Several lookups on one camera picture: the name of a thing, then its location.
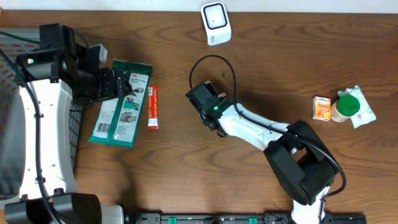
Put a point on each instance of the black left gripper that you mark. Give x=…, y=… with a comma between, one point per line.
x=111, y=90

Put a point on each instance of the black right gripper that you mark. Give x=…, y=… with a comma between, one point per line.
x=203, y=119

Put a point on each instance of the white green packet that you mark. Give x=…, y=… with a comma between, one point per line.
x=118, y=118

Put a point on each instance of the red orange stick packet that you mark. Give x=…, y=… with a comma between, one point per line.
x=153, y=91

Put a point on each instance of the light green tissue packet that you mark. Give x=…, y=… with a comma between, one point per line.
x=365, y=114

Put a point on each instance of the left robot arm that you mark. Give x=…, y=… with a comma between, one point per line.
x=74, y=207

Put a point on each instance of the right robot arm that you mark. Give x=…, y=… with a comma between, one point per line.
x=300, y=161

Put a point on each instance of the white barcode scanner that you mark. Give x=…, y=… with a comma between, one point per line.
x=216, y=23

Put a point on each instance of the grey plastic mesh basket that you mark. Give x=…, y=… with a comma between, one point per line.
x=9, y=109

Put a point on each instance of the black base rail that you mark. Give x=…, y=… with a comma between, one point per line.
x=268, y=218

